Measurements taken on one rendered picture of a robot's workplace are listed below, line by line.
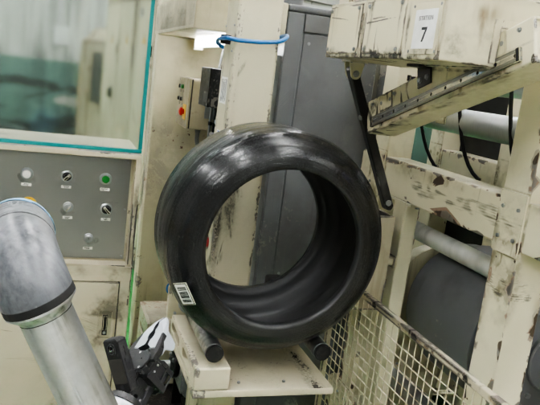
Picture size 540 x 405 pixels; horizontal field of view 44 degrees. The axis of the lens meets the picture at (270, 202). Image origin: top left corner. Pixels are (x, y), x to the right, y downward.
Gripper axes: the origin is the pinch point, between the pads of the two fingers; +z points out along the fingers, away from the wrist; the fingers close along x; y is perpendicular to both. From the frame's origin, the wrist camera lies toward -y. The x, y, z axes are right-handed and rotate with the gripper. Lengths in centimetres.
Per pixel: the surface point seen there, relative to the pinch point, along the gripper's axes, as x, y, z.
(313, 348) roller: 15.1, 35.1, 18.2
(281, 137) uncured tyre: 23.1, -13.2, 42.2
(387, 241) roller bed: 20, 45, 65
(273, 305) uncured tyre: -3.1, 34.5, 32.8
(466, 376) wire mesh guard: 55, 36, 11
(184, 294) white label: -0.4, 2.5, 9.6
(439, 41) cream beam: 63, -22, 49
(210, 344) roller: -0.1, 16.6, 6.0
